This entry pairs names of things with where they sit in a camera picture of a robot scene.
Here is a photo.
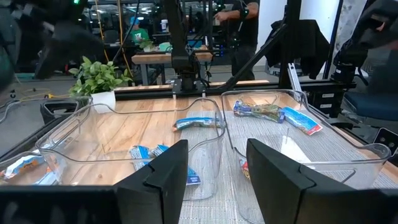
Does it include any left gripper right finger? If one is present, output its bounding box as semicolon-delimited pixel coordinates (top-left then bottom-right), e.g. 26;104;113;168
246;138;354;224

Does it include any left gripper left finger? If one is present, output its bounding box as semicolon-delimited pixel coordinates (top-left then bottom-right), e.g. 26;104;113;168
113;139;190;224

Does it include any green blue granola bar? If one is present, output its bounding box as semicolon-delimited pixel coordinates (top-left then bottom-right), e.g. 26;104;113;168
233;100;285;124

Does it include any teal white granola bar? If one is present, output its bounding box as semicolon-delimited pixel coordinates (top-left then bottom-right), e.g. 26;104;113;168
173;117;224;132

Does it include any blue granola bar red end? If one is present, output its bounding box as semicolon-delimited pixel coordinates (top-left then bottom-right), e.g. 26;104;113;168
280;106;323;136

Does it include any blue orange white granola bar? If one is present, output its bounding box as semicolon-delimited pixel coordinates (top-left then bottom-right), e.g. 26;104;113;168
33;169;59;185
2;154;48;180

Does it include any green potted plant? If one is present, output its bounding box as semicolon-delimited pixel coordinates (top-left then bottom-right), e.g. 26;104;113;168
68;55;134;97

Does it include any woven white table mat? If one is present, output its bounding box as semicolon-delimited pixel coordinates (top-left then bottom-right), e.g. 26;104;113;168
178;110;398;224

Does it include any white plant pot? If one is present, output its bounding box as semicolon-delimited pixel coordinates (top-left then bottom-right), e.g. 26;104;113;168
90;90;117;113

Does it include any person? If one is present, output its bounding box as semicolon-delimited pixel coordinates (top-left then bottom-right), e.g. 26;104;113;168
213;0;261;82
128;16;150;44

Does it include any black open-top box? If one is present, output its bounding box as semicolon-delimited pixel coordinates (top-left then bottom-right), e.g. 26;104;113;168
39;98;91;125

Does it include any small desk plant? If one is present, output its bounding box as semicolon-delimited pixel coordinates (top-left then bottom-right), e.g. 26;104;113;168
138;39;155;53

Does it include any wooden desk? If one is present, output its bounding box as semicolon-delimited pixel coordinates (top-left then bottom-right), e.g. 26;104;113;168
131;45;215;86

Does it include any black control box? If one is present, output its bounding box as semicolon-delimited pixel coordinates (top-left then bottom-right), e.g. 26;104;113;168
306;90;343;118

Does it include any blue office chair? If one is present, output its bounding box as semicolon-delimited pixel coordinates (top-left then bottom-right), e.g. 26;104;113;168
343;49;398;122

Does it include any black hanging jacket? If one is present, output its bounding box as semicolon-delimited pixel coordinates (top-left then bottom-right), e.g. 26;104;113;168
266;19;331;80

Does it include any yellow hanging cable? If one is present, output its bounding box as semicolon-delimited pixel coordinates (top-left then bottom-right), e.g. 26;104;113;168
94;0;110;62

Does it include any silver aluminium bracket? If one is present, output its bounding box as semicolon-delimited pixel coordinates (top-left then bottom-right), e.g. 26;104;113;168
286;62;303;93

